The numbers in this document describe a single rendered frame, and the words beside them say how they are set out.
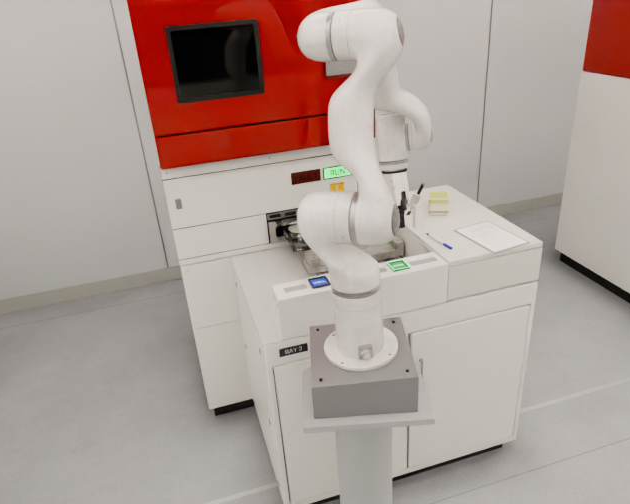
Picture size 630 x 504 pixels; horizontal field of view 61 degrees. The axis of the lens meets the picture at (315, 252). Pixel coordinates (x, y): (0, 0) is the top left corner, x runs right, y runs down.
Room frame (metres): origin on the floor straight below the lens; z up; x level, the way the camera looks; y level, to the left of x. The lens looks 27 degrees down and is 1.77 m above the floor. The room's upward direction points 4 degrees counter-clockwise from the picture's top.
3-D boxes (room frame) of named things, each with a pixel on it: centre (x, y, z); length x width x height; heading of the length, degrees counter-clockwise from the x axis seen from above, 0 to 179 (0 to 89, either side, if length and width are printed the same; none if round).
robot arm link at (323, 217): (1.13, -0.06, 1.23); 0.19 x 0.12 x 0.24; 68
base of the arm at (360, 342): (1.11, -0.10, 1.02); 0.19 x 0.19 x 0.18
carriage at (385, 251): (1.74, -0.14, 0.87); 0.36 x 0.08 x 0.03; 105
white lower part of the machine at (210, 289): (2.30, 0.23, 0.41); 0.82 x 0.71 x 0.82; 105
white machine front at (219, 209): (1.97, 0.14, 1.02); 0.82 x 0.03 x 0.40; 105
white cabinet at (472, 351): (1.72, -0.21, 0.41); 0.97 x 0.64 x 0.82; 105
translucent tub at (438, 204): (1.86, -0.48, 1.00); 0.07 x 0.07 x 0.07; 79
